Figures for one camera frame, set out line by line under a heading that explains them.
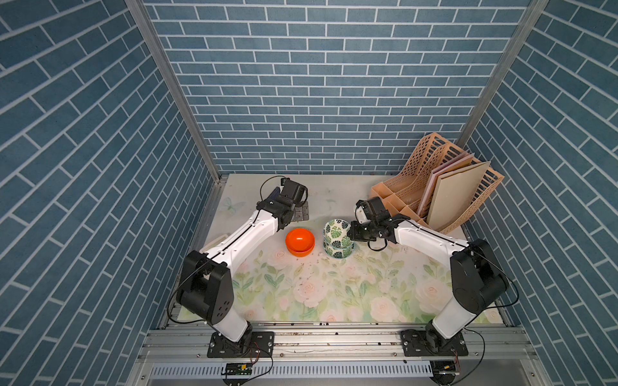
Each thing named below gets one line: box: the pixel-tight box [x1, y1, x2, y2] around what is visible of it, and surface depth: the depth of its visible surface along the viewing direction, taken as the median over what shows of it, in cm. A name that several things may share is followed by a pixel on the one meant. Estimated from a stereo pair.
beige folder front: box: [426, 160, 491, 231], surface depth 90 cm
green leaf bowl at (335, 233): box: [322, 218, 353, 249], surface depth 91 cm
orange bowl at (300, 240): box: [285, 228, 315, 252], surface depth 92 cm
